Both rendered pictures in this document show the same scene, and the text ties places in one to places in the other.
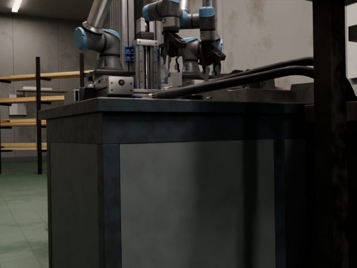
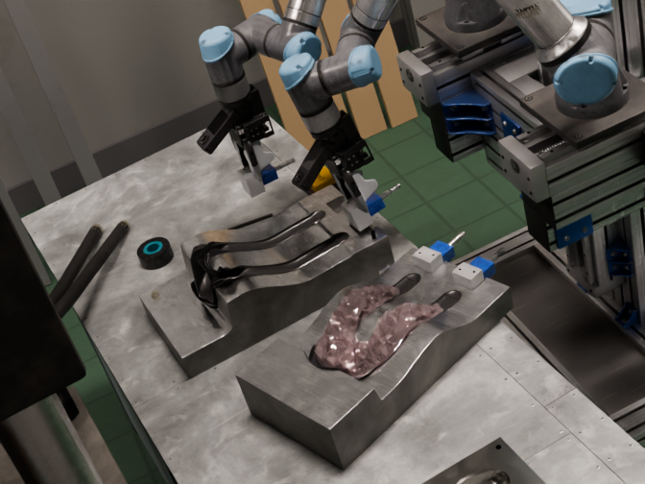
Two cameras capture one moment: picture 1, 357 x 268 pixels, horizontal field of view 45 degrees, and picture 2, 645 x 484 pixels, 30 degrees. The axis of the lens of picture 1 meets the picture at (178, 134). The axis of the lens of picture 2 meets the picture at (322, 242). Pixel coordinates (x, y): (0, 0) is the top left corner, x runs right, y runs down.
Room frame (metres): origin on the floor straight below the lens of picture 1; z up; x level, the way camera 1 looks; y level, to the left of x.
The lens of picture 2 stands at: (2.49, -2.21, 2.41)
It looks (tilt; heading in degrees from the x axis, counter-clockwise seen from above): 36 degrees down; 103
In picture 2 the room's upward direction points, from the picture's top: 17 degrees counter-clockwise
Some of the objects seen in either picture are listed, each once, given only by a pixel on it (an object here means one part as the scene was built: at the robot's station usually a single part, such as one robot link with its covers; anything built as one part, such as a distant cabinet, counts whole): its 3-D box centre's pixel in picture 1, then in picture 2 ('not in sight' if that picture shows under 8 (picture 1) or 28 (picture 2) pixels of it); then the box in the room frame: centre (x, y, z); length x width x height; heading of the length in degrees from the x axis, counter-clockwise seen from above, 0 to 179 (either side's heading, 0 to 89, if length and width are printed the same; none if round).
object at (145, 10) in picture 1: (157, 11); (261, 36); (1.95, 0.08, 1.25); 0.11 x 0.11 x 0.08; 46
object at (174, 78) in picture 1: (169, 80); (269, 171); (1.88, 0.04, 0.93); 0.13 x 0.05 x 0.05; 31
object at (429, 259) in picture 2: not in sight; (443, 251); (2.26, -0.26, 0.85); 0.13 x 0.05 x 0.05; 48
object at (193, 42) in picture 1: (189, 49); (584, 29); (2.61, -0.08, 1.20); 0.13 x 0.12 x 0.14; 84
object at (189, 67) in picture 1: (188, 68); (589, 78); (2.61, -0.07, 1.09); 0.15 x 0.15 x 0.10
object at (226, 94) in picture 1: (232, 93); (261, 268); (1.87, -0.24, 0.87); 0.50 x 0.26 x 0.14; 31
